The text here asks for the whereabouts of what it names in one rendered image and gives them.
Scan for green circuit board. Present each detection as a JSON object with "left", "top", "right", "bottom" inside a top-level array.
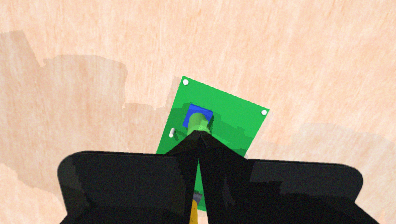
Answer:
[{"left": 156, "top": 76, "right": 270, "bottom": 224}]

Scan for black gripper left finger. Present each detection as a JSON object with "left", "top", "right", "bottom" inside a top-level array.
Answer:
[{"left": 57, "top": 130, "right": 201, "bottom": 224}]

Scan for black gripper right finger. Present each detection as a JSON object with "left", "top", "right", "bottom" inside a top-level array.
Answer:
[{"left": 199, "top": 130, "right": 363, "bottom": 224}]

